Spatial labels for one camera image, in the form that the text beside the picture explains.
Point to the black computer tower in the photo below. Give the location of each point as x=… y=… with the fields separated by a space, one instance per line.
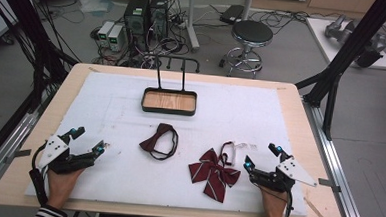
x=158 y=16
x=136 y=22

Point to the flat black box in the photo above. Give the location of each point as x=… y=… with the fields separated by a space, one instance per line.
x=232 y=13

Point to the clear plastic bag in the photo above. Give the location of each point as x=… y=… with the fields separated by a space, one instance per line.
x=94 y=3

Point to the striped dark red bow tie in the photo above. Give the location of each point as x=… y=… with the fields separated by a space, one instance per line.
x=214 y=176

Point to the white foam mat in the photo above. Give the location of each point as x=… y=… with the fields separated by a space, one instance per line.
x=110 y=184

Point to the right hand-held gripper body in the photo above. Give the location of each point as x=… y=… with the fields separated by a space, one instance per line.
x=291 y=168

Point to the wooden cabinets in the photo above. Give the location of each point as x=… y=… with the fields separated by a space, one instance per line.
x=353 y=5

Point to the black rack with wooden tray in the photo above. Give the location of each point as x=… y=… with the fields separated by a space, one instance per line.
x=168 y=101

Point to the metal bracket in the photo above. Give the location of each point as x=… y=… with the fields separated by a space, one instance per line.
x=328 y=184
x=20 y=153

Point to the grey desk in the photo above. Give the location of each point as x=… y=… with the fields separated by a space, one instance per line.
x=190 y=21

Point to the person's left hand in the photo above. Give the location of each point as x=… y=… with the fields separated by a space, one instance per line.
x=60 y=188

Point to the plain dark red bow tie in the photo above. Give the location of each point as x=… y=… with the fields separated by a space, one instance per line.
x=154 y=138

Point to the aluminium rail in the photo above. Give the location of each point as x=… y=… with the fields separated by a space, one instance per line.
x=338 y=169
x=9 y=139

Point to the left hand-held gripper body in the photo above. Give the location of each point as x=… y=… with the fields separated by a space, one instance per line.
x=57 y=148

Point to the white board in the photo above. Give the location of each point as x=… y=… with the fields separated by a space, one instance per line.
x=321 y=38

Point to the thin wooden stick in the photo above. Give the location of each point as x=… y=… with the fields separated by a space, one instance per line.
x=316 y=210

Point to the black round stool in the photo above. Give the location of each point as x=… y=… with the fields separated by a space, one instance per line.
x=251 y=33

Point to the grey power supply unit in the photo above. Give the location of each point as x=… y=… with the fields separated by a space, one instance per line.
x=116 y=37
x=104 y=33

